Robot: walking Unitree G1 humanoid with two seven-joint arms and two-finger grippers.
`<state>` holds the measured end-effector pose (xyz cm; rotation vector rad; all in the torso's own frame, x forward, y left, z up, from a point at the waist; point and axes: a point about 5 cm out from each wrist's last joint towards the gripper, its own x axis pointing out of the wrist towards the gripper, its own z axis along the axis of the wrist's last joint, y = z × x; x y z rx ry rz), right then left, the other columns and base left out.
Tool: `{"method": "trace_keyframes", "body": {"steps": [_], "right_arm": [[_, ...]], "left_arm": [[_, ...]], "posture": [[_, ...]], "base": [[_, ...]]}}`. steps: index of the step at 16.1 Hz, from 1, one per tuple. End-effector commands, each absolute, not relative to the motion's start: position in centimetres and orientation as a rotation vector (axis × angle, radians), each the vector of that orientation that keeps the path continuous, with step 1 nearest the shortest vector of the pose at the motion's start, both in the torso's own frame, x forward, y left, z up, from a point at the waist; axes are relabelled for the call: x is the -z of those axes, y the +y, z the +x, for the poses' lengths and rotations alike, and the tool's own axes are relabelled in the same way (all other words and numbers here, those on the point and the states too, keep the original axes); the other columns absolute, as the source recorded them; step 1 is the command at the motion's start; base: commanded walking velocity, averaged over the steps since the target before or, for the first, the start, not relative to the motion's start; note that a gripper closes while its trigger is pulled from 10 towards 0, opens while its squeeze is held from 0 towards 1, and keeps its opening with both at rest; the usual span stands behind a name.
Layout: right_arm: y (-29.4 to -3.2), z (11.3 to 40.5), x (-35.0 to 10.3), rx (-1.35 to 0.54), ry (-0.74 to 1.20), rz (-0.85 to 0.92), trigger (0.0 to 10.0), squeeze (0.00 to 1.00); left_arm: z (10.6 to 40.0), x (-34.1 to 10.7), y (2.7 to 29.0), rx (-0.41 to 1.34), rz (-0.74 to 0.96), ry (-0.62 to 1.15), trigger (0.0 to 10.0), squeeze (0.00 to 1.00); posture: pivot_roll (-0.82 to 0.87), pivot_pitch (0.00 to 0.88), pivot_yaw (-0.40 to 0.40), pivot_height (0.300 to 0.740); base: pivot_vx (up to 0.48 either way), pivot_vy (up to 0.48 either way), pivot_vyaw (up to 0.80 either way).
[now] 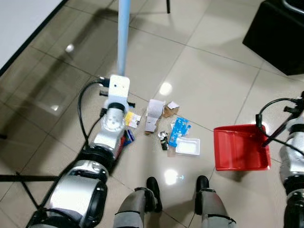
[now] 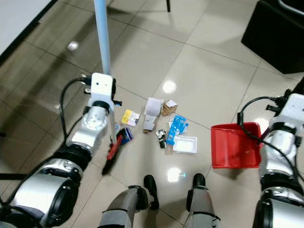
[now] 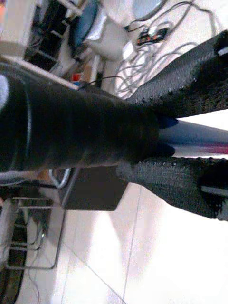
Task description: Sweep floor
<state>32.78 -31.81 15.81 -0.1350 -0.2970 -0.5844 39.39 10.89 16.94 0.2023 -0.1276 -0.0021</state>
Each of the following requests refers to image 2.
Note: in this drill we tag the white foam tray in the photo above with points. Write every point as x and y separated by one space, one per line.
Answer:
185 144

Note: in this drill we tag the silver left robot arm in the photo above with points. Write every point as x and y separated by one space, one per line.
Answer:
95 123

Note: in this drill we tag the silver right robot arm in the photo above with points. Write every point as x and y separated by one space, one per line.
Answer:
278 142

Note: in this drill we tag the white table black legs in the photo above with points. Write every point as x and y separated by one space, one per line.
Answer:
14 19

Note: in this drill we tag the colourful blue snack packet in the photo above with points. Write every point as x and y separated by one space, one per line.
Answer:
127 136

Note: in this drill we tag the white paper carton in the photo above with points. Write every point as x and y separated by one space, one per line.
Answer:
153 113

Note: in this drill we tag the robot left leg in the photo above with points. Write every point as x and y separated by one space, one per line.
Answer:
128 209

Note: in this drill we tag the robot leg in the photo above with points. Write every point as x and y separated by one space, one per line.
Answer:
202 209
128 209

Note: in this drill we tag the crumpled silver foil wrapper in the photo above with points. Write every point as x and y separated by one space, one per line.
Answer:
162 139

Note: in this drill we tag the brown cardboard scrap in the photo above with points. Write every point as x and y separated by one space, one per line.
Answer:
169 108

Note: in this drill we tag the light blue plastic packet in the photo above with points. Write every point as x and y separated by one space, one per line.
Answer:
178 129

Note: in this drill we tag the robot right leg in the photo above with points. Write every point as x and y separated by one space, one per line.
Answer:
202 209

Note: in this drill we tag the black cube stool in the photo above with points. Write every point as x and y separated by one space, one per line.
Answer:
275 33

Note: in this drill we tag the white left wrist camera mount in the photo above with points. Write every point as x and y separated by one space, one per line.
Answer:
102 88

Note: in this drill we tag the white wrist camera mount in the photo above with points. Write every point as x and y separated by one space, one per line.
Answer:
102 88
292 111

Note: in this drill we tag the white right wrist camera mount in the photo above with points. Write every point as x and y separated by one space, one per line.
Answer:
292 111

